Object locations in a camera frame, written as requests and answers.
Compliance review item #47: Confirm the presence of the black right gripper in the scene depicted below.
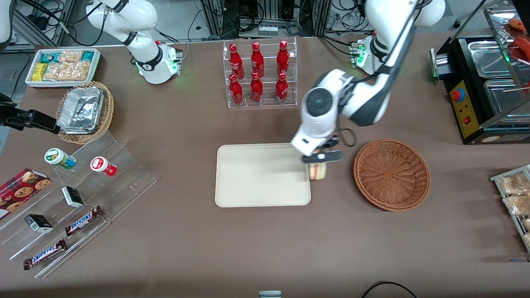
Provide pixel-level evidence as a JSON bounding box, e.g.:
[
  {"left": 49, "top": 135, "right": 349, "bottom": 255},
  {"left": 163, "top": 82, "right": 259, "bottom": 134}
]
[{"left": 0, "top": 93, "right": 59, "bottom": 135}]

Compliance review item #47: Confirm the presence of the green lid yoghurt cup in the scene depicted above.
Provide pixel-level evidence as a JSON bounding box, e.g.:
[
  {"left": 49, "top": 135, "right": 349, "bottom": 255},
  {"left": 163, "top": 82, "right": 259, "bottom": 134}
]
[{"left": 44, "top": 148, "right": 77, "bottom": 170}]

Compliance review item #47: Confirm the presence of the red chocolate cookie box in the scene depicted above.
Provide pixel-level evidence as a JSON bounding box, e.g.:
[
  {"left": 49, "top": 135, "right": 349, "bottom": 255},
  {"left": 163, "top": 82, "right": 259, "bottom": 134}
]
[{"left": 0, "top": 168, "right": 51, "bottom": 221}]

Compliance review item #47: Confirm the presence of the orange fried food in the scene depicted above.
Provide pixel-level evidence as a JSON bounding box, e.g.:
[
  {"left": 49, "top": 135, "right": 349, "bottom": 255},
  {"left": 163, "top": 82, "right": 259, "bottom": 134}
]
[{"left": 508, "top": 17, "right": 530, "bottom": 32}]

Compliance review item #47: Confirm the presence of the red sausage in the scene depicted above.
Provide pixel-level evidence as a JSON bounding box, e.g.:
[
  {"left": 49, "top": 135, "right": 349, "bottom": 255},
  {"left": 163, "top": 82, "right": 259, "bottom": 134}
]
[{"left": 513, "top": 36, "right": 530, "bottom": 62}]

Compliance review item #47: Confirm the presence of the black looped cable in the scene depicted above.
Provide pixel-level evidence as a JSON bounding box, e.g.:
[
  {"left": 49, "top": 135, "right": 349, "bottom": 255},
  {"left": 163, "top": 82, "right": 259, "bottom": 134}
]
[{"left": 361, "top": 281, "right": 418, "bottom": 298}]

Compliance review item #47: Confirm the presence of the red cola bottle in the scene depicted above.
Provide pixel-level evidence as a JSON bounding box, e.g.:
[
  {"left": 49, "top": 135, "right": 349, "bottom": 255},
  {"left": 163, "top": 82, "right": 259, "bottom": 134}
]
[
  {"left": 275, "top": 72, "right": 289, "bottom": 102},
  {"left": 229, "top": 43, "right": 245, "bottom": 80},
  {"left": 251, "top": 41, "right": 265, "bottom": 78},
  {"left": 277, "top": 40, "right": 290, "bottom": 76},
  {"left": 229, "top": 74, "right": 243, "bottom": 105},
  {"left": 250, "top": 72, "right": 264, "bottom": 103}
]

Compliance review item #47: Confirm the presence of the Snickers chocolate bar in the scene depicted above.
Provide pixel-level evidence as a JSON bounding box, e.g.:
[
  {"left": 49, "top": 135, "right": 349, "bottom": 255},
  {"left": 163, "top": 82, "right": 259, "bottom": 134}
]
[
  {"left": 23, "top": 239, "right": 68, "bottom": 270},
  {"left": 65, "top": 206, "right": 104, "bottom": 237}
]

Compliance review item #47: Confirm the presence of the triangular sandwich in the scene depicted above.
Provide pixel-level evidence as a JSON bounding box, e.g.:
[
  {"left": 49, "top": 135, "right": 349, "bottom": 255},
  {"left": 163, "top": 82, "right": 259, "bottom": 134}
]
[{"left": 308, "top": 161, "right": 328, "bottom": 181}]

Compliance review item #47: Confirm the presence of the steel food pan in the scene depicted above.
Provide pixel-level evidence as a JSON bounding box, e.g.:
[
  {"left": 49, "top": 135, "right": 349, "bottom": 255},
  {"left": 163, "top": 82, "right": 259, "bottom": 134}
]
[
  {"left": 467, "top": 40, "right": 515, "bottom": 79},
  {"left": 483, "top": 79, "right": 530, "bottom": 125}
]

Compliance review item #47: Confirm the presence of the red lid yoghurt cup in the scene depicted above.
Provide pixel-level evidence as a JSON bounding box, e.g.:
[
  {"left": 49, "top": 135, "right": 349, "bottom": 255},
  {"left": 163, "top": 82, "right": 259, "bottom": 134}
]
[{"left": 90, "top": 156, "right": 118, "bottom": 177}]

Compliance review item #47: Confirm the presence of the cream plastic tray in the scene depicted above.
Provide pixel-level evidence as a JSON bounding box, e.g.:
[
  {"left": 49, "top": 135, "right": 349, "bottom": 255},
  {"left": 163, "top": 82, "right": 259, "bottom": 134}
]
[{"left": 214, "top": 142, "right": 311, "bottom": 208}]

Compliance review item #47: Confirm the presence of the clear cracker bag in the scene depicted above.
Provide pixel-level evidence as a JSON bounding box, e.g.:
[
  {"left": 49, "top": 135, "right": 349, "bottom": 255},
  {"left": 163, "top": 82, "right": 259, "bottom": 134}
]
[
  {"left": 58, "top": 50, "right": 83, "bottom": 64},
  {"left": 43, "top": 61, "right": 91, "bottom": 82}
]

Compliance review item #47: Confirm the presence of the white rectangular snack bin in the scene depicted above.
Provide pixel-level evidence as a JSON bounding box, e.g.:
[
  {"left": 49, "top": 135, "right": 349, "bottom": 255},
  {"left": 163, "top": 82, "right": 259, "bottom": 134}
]
[{"left": 25, "top": 48, "right": 101, "bottom": 89}]

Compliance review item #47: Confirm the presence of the black hot food display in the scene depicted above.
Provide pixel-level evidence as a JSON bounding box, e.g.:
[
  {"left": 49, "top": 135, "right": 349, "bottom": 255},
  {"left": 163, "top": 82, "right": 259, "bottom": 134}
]
[{"left": 430, "top": 0, "right": 530, "bottom": 145}]

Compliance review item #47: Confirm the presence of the grey wire rack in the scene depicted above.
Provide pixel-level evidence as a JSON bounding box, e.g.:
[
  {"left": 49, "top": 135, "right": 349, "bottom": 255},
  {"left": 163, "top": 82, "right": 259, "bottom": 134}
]
[{"left": 490, "top": 165, "right": 530, "bottom": 254}]

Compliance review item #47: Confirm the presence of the aluminium frame rack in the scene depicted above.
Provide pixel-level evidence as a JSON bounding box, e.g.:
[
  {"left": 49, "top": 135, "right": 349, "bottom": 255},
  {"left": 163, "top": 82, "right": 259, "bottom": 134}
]
[
  {"left": 12, "top": 0, "right": 76, "bottom": 52},
  {"left": 201, "top": 0, "right": 332, "bottom": 40}
]

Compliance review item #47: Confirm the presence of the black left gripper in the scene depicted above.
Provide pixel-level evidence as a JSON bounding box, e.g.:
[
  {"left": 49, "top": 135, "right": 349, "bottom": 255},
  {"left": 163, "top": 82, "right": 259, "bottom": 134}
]
[{"left": 301, "top": 138, "right": 344, "bottom": 164}]

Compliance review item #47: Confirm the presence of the aluminium foil container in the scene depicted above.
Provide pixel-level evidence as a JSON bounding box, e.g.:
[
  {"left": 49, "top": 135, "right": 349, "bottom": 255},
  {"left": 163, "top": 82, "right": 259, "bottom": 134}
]
[{"left": 57, "top": 87, "right": 105, "bottom": 135}]

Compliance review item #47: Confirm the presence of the small black white box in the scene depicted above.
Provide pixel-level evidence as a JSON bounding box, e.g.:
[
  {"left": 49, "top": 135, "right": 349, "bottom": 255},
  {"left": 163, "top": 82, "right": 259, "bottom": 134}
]
[
  {"left": 24, "top": 214, "right": 54, "bottom": 233},
  {"left": 61, "top": 186, "right": 84, "bottom": 208}
]

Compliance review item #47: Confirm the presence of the tan oval wicker basket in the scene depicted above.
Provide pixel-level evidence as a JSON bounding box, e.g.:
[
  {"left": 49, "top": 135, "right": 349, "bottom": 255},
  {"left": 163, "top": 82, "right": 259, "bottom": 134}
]
[{"left": 55, "top": 81, "right": 115, "bottom": 145}]

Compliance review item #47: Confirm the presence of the clear acrylic stepped display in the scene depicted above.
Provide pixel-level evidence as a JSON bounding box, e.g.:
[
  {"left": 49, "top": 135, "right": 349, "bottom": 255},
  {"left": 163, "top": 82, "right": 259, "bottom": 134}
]
[{"left": 0, "top": 132, "right": 159, "bottom": 279}]

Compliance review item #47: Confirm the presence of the clear acrylic bottle rack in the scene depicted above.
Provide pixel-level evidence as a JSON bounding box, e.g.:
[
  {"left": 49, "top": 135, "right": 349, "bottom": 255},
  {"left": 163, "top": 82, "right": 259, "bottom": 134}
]
[{"left": 222, "top": 36, "right": 298, "bottom": 109}]

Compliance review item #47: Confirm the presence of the brown round wicker basket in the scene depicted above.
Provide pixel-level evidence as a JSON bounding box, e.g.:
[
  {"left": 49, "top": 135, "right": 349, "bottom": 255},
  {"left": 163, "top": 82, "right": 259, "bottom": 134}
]
[{"left": 353, "top": 138, "right": 431, "bottom": 212}]

